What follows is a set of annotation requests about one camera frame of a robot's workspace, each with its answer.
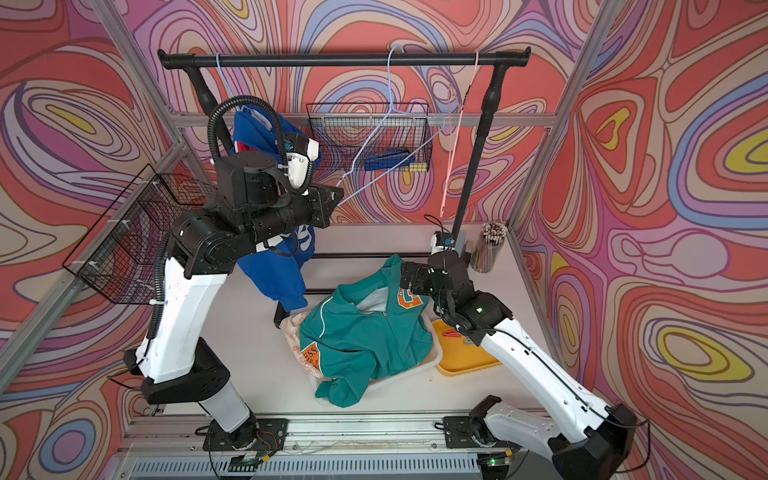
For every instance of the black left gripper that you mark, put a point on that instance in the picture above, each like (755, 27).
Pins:
(321, 209)

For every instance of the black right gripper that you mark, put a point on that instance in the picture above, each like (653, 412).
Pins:
(421, 273)

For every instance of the blue red white jacket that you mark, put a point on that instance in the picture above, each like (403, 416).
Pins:
(277, 276)

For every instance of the pink plastic hanger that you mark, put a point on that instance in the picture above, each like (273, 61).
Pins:
(456, 134)

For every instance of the green kids jacket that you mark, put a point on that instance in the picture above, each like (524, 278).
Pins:
(379, 292)

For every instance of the pink patterned kids jacket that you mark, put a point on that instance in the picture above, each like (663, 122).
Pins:
(309, 361)

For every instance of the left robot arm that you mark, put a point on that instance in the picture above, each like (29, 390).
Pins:
(260, 198)

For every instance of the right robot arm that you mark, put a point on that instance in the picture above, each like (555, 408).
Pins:
(582, 436)

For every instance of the cup of pencils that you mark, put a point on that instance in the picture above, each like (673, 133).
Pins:
(491, 239)

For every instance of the white perforated plastic basket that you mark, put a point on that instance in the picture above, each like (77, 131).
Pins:
(435, 354)

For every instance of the blue object in back basket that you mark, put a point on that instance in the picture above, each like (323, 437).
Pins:
(382, 161)

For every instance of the yellow plastic tray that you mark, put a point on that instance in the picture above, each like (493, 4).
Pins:
(460, 355)

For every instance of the black clothes rack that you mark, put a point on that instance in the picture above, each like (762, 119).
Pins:
(219, 135)

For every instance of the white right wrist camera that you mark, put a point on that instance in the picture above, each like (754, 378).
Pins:
(442, 241)

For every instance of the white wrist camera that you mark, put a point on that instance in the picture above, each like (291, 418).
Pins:
(442, 241)
(301, 153)

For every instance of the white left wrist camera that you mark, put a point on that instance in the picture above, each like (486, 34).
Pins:
(301, 153)

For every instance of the black wire basket back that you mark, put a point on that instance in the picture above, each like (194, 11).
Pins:
(347, 132)

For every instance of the black wire basket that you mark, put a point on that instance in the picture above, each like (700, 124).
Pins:
(347, 132)
(115, 257)

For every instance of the black wire basket left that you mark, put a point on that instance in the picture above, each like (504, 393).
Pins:
(115, 257)

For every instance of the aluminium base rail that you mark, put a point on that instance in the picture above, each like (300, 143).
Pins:
(324, 446)

